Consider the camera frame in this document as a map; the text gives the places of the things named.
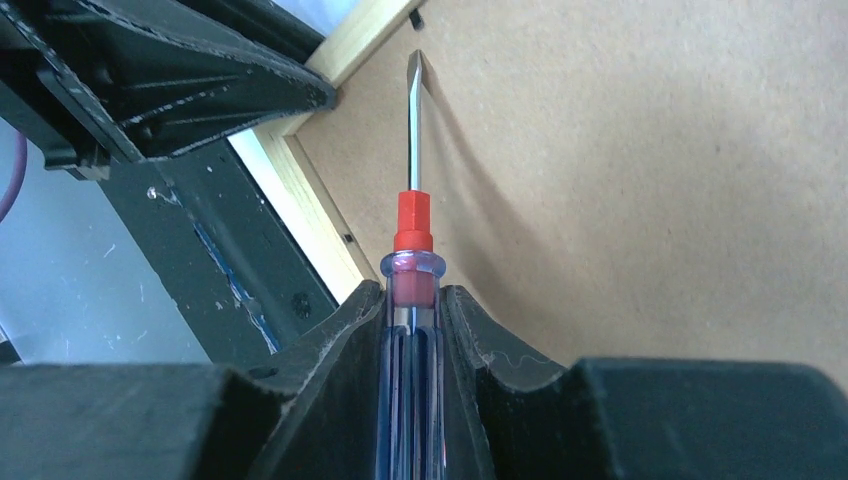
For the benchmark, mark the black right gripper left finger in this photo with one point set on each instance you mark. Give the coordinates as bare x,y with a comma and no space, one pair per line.
309,412

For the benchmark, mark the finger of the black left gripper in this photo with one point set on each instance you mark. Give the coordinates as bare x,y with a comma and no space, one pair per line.
93,83
263,22

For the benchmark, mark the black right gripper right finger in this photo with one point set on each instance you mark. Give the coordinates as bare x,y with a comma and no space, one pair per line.
514,413

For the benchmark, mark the blue red screwdriver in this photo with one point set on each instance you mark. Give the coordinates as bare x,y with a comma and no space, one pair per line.
410,415

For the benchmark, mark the wooden picture frame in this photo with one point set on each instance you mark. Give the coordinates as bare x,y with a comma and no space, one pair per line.
649,178

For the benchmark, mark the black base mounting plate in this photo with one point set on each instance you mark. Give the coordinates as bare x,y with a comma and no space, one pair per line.
241,282

